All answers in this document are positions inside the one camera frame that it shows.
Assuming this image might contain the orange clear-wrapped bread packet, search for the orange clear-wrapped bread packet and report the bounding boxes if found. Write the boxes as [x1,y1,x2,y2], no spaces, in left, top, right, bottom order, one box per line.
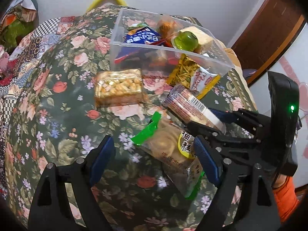
[157,16,180,40]

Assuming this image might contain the golden cracker packet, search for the golden cracker packet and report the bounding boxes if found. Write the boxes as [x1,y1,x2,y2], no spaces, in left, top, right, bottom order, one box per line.
[93,69,149,107]

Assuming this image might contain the small green snack packet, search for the small green snack packet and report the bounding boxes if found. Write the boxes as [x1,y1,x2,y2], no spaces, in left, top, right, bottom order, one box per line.
[127,23,151,33]

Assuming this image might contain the brown wooden door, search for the brown wooden door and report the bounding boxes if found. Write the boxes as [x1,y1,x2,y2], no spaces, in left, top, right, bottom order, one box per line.
[230,0,306,64]

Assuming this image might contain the clear plastic storage box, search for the clear plastic storage box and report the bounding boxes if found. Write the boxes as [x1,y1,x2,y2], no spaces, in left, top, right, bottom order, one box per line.
[109,8,235,95]

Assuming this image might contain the yellow strip snack packet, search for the yellow strip snack packet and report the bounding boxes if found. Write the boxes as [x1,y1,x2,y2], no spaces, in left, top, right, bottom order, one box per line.
[166,54,221,100]

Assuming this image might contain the person's right forearm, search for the person's right forearm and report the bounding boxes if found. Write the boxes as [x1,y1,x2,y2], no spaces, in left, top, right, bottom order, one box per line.
[272,175,301,223]

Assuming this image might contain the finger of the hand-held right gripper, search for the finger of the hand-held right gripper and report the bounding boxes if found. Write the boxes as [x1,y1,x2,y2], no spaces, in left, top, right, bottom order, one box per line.
[168,111,263,165]
[209,108,271,136]

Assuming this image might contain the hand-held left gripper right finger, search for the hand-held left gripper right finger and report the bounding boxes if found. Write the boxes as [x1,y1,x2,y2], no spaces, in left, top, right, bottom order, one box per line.
[194,136,282,231]

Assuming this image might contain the green cloth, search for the green cloth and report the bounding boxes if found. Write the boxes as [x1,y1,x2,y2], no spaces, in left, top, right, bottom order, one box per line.
[0,19,34,51]

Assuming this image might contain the pile of clothes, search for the pile of clothes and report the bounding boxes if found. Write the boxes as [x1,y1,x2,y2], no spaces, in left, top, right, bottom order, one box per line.
[0,0,38,30]

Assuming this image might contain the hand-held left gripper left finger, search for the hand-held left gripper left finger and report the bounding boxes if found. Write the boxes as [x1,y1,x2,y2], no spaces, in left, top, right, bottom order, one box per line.
[28,135,116,231]

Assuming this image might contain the square pale cake block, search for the square pale cake block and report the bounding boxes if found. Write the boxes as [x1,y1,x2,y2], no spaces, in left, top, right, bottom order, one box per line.
[179,26,215,54]

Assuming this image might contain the blue snack packet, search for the blue snack packet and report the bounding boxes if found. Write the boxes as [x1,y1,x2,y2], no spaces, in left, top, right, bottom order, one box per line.
[124,28,162,45]

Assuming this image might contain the pale yellow bedding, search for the pale yellow bedding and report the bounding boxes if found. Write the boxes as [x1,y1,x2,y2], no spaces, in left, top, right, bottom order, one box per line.
[224,48,241,68]

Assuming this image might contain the green jelly cup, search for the green jelly cup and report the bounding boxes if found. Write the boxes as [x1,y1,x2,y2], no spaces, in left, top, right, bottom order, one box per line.
[172,31,199,52]

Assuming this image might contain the floral bed blanket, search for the floral bed blanket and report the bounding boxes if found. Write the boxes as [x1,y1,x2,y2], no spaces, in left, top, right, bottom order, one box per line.
[5,5,258,231]

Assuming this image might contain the green-edged clear cake packet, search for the green-edged clear cake packet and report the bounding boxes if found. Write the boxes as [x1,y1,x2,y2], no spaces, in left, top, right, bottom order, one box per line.
[130,112,205,201]

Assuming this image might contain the brown striped roll packet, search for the brown striped roll packet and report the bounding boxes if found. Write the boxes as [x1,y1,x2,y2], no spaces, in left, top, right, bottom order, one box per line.
[162,84,227,132]

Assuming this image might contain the red snack packet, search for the red snack packet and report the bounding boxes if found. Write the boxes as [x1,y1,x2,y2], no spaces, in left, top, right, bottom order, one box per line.
[115,52,183,71]

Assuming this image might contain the patchwork quilt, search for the patchwork quilt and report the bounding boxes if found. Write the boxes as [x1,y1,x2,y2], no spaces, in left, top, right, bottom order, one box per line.
[0,16,83,198]

